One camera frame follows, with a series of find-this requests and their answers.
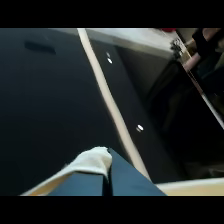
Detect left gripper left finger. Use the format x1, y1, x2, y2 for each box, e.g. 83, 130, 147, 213
47, 171, 110, 197

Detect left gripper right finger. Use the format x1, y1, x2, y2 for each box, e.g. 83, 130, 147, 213
107, 147, 167, 197

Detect white T-shirt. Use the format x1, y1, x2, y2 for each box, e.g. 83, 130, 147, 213
20, 146, 113, 197

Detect silver frame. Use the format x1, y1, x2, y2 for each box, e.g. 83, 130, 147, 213
169, 36, 224, 132

